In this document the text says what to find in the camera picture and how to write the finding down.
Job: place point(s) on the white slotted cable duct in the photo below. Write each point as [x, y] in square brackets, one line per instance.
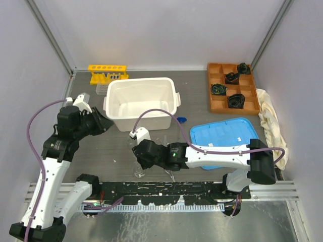
[179, 207]

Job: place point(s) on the blue plastic tray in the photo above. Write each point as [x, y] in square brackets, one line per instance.
[231, 132]

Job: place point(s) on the clear acrylic tube rack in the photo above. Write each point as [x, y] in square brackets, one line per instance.
[101, 89]

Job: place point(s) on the blue handled brush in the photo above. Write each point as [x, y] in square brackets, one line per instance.
[181, 120]

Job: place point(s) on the cream cloth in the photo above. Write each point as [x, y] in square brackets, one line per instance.
[269, 122]

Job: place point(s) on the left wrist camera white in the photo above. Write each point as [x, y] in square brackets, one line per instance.
[81, 101]

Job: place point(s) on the metal crucible tongs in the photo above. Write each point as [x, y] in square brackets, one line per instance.
[169, 172]

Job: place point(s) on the orange compartment tray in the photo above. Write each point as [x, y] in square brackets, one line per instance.
[232, 89]

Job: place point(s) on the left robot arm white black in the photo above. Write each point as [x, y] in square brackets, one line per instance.
[45, 220]

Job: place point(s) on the yellow test tube rack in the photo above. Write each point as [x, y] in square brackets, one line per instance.
[104, 74]

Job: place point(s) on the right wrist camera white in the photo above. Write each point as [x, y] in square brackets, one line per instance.
[140, 134]

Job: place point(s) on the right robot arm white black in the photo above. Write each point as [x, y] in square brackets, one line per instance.
[252, 163]

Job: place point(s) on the white plastic bin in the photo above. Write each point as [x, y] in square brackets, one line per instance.
[127, 99]

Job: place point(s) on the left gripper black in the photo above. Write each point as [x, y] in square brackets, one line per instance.
[102, 123]

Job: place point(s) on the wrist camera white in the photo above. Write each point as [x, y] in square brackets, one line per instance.
[81, 101]
[140, 134]

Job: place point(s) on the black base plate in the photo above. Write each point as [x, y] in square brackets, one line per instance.
[163, 193]

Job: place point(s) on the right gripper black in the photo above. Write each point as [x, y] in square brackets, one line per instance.
[145, 164]

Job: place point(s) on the glass funnel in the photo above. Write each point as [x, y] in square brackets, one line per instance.
[137, 170]

